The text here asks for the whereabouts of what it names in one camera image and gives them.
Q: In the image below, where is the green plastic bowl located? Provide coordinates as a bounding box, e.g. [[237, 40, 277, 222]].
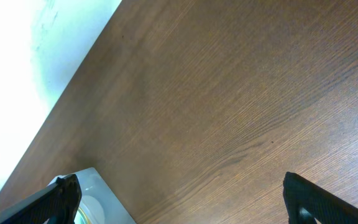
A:
[[74, 208, 89, 224]]

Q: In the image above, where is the clear plastic container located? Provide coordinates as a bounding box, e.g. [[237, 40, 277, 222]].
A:
[[47, 167, 137, 224]]

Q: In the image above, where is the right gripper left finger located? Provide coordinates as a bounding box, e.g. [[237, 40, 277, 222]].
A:
[[0, 174, 82, 224]]

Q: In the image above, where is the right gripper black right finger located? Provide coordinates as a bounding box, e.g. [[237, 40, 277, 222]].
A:
[[283, 172, 358, 223]]

